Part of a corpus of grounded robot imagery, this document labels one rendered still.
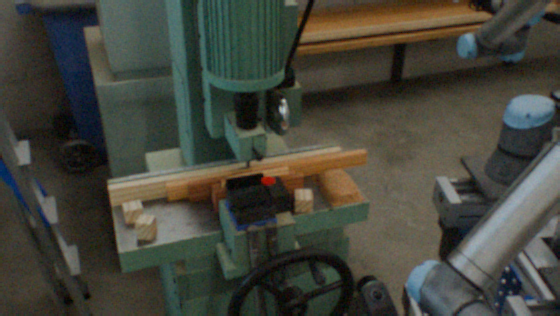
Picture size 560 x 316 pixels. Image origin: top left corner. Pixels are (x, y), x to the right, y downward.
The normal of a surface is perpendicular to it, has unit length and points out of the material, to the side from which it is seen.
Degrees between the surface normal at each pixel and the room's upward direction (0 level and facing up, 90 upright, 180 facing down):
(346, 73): 90
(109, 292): 0
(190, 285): 90
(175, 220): 0
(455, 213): 90
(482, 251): 51
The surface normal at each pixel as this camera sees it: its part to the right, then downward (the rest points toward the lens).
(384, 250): 0.01, -0.85
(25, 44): 0.34, 0.50
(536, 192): -0.38, -0.19
